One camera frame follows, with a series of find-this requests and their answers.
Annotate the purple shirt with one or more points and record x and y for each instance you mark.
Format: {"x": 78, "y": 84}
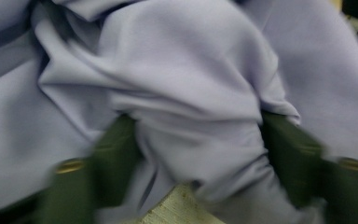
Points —
{"x": 180, "y": 77}

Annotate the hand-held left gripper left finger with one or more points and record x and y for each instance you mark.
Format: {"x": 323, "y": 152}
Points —
{"x": 105, "y": 161}

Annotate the green woven basket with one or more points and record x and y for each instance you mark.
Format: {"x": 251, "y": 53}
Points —
{"x": 180, "y": 208}

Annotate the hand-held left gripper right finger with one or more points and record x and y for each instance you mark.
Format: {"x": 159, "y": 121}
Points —
{"x": 295, "y": 158}

